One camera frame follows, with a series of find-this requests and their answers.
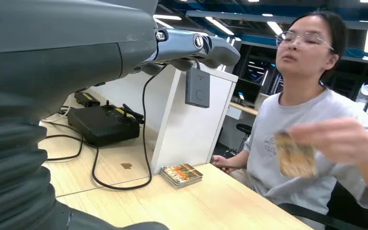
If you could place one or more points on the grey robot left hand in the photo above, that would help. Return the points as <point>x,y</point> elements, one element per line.
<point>60,47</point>

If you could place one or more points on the hotel card autumn trees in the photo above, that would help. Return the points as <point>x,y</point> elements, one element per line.
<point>296,160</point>

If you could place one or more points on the person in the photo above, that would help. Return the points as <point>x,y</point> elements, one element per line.
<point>298,111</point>

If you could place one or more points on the black stool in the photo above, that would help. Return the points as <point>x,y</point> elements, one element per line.
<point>244,128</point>

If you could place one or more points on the stack of hotel cards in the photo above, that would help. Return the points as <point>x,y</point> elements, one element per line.
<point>181,174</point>

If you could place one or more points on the white desk partition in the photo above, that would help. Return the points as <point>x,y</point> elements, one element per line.
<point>190,133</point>

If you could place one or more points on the wooden background desk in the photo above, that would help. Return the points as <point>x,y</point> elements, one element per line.
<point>242,108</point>

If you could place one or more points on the small black yellow-labelled device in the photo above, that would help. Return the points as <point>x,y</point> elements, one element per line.
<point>87,99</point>

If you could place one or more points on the black office chair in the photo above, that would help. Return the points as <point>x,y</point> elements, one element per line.
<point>346,206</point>

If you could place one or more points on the black computer monitor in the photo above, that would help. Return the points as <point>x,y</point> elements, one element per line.
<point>247,90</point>

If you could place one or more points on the black remote controller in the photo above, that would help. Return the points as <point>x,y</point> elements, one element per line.
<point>104,127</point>

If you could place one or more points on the ribbed grey left arm sleeve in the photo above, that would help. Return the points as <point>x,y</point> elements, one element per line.
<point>9,165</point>

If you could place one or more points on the grey wall-mounted box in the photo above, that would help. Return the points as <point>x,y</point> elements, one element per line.
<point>197,90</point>

